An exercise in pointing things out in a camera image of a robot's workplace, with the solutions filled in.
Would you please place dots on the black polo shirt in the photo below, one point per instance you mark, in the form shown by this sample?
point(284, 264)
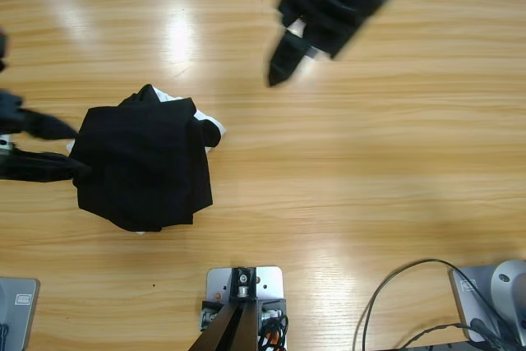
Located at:
point(144, 162)

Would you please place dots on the white cloth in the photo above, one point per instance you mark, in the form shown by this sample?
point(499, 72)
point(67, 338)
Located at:
point(205, 116)

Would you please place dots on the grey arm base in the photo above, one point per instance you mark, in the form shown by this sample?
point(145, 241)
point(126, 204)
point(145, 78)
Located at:
point(472, 306)
point(20, 318)

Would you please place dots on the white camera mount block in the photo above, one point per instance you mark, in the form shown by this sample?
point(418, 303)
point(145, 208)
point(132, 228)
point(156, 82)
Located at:
point(271, 281)

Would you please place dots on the dark camera post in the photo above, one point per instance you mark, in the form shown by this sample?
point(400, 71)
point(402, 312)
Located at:
point(234, 326)

